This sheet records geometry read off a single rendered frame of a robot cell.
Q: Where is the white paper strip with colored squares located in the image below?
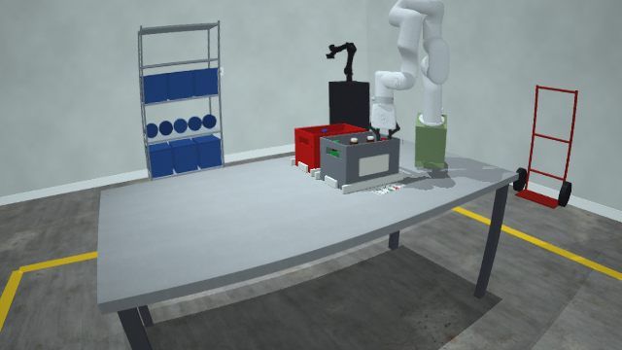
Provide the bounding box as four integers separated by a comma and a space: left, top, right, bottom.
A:
371, 183, 405, 195

